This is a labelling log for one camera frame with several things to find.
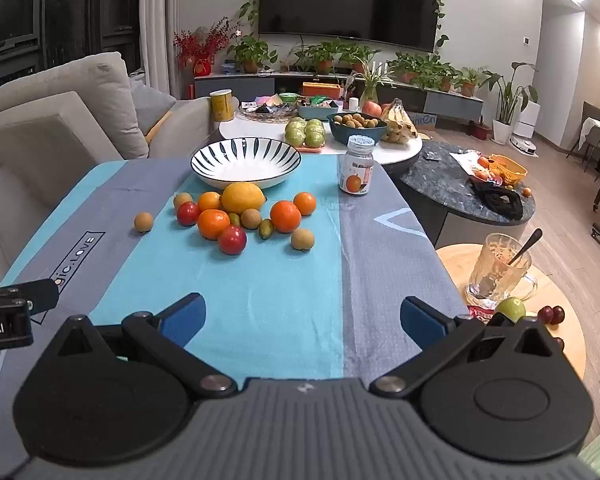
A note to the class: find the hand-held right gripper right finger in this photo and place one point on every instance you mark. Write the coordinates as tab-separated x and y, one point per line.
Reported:
422	322

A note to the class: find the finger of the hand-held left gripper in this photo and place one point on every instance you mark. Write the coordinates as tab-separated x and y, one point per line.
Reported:
42	295

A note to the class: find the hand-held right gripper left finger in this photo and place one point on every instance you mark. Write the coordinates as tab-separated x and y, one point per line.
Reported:
182	322

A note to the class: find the red plum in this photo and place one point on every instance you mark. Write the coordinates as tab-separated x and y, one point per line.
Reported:
232	239

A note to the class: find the orange tangerine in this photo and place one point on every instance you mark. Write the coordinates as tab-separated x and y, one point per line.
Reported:
285	216
213	223
305	203
209	201

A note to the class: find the brown longan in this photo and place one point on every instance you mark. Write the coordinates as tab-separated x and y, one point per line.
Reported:
251	218
143	222
302	239
182	200

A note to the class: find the red tomato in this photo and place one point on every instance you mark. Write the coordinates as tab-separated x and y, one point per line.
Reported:
188	213

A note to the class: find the small green kumquat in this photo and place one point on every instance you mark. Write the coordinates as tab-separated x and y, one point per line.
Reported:
234	219
265	228

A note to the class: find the yellow lemon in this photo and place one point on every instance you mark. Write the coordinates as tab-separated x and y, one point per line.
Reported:
242	197

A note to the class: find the white bowl with blue stripes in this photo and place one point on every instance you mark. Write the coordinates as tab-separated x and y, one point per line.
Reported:
245	172

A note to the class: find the red snack packet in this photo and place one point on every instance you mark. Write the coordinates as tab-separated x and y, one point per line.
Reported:
480	315

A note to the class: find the round wooden stool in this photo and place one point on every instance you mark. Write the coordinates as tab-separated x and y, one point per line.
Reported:
455	270

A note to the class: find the glass mug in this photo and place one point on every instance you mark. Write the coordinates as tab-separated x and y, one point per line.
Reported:
495	275

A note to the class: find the green round fruit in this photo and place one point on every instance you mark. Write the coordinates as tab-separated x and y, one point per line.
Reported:
511	307

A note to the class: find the dark red cherry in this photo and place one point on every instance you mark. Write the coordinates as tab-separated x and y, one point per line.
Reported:
545	315
558	316
559	344

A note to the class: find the metal spoon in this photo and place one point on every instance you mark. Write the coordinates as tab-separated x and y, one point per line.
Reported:
527	245

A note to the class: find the dark marble round table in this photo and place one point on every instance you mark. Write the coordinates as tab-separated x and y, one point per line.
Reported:
445	190

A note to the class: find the black cloth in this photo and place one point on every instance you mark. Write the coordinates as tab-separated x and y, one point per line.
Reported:
500	202

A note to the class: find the small dish of mixed fruit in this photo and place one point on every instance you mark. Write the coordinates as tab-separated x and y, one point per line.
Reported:
485	175

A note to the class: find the white paper sheet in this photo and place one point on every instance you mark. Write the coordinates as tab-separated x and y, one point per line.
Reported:
462	162

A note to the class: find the beige sofa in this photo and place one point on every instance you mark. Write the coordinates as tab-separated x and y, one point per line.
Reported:
55	130

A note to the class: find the clear jar white lid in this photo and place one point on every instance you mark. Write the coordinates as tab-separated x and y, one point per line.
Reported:
356	170

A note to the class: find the orange plastic basket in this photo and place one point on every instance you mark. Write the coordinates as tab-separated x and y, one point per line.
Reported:
510	170

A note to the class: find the dark blue bowl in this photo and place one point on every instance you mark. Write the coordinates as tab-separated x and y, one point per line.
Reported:
357	135

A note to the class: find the small floor plant red pot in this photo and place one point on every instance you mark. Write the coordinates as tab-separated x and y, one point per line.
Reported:
480	130

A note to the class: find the bunch of bananas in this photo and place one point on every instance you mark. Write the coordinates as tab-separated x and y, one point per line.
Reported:
400	122

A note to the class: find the blue printed box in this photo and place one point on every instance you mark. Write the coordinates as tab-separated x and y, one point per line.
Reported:
424	121

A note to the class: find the white robot vacuum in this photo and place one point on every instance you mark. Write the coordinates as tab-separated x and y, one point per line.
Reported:
525	144

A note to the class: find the round white table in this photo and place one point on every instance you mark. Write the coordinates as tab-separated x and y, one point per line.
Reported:
260	130

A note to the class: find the pile of small longans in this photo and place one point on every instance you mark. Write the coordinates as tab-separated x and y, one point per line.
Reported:
355	121

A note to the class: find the large leafy plant white pot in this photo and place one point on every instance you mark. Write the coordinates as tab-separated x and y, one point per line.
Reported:
502	125

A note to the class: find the beige sofa cushion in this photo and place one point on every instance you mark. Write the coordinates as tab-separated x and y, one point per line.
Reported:
80	85

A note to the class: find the grey pillow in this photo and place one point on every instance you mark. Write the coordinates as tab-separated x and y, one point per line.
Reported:
150	105

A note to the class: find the red apple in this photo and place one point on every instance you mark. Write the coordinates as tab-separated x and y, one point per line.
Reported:
372	109

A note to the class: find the yellow tin can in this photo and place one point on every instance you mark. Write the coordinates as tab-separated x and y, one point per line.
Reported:
222	106

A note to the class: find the pack of green apples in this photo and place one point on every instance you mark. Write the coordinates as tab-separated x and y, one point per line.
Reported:
305	135

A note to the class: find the glass plate with snacks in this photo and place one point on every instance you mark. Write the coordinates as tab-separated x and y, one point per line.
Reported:
267	112

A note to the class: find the small white cylinder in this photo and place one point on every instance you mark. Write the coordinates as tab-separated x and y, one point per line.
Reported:
354	103

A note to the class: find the white vacuum dock tower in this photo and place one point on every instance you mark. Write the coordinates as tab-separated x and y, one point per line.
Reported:
528	117

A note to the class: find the blue plastic basket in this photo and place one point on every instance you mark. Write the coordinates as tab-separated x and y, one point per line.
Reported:
320	112

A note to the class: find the glass vase with spider plant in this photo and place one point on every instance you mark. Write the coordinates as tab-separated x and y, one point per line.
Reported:
370	92

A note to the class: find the potted green plant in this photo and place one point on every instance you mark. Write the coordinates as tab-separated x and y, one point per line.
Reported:
324	60
358	60
408	70
445	80
250	55
467	85

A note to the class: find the green round container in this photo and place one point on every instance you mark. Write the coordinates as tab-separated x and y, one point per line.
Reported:
289	97

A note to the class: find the grey television cabinet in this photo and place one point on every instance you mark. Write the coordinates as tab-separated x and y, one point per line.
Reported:
260	82

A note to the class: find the orange box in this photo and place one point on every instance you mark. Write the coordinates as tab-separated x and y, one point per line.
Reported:
320	91

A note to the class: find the white picket fence ornament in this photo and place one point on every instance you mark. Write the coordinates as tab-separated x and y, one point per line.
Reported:
380	67

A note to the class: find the grey dining chair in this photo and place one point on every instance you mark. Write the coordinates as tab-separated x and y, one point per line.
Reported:
587	120

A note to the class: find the red flower arrangement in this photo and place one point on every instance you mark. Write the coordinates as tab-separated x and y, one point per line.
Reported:
200	45

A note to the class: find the dark glass sliding door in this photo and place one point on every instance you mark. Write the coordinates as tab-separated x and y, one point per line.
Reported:
55	10

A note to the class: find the white curtain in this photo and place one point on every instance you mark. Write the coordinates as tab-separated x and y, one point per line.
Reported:
160	20

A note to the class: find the wall-mounted black television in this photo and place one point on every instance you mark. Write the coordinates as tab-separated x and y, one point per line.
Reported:
350	0

